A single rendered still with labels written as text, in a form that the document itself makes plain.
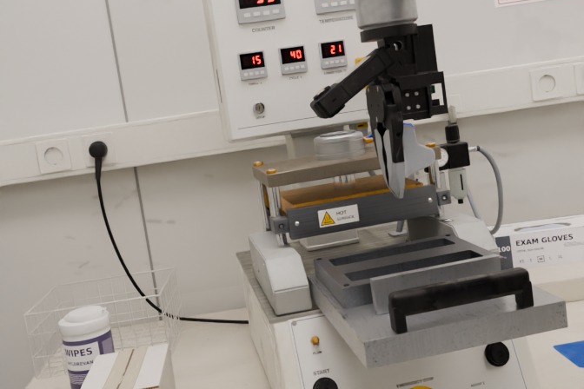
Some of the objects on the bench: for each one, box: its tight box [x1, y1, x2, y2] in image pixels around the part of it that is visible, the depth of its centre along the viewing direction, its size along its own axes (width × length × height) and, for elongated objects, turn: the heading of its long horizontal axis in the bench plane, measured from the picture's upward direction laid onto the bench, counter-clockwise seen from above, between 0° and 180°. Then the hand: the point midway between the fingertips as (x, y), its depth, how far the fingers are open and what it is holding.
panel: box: [288, 313, 528, 389], centre depth 96 cm, size 2×30×19 cm, turn 153°
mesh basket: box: [23, 267, 184, 379], centre depth 150 cm, size 22×26×13 cm
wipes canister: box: [58, 306, 115, 389], centre depth 127 cm, size 9×9×15 cm
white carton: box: [487, 214, 584, 269], centre depth 154 cm, size 12×23×7 cm, turn 138°
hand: (392, 188), depth 92 cm, fingers closed
